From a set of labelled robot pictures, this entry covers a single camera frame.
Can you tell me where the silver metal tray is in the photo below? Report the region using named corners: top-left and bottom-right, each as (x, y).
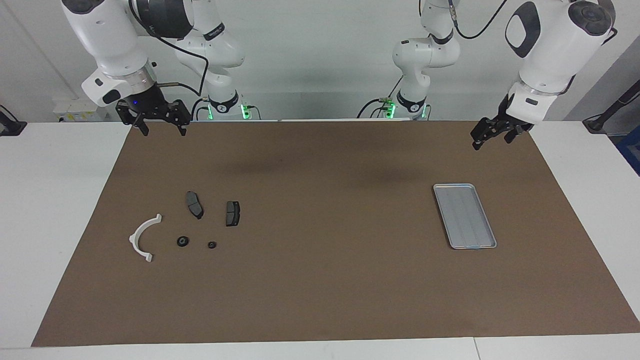
top-left (433, 183), bottom-right (498, 250)

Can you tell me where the white power strip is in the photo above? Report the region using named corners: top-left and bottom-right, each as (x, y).
top-left (52, 97), bottom-right (109, 123)

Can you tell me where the dark curved brake pad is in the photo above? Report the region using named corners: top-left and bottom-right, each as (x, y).
top-left (185, 191), bottom-right (205, 220)

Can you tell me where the dark rectangular brake pad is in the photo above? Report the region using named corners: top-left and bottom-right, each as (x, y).
top-left (225, 200), bottom-right (242, 228)

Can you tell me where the blue box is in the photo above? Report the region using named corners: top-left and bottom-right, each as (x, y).
top-left (617, 127), bottom-right (640, 176)

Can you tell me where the black table clamp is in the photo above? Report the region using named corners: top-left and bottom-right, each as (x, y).
top-left (0, 105), bottom-right (27, 137)

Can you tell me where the brown table mat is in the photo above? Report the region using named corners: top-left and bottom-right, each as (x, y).
top-left (31, 120), bottom-right (640, 347)

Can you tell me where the black base cable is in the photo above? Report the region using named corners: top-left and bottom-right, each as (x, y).
top-left (356, 75), bottom-right (406, 120)
top-left (191, 97), bottom-right (211, 121)

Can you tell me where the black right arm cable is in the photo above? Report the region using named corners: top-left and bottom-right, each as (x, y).
top-left (129, 0), bottom-right (209, 97)

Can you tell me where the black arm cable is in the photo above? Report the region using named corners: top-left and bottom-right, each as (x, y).
top-left (447, 0), bottom-right (508, 40)
top-left (129, 0), bottom-right (209, 97)

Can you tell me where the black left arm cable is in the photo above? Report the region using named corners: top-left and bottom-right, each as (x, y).
top-left (447, 0), bottom-right (508, 40)

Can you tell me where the white curved plastic bracket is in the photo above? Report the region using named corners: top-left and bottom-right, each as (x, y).
top-left (128, 213), bottom-right (163, 263)

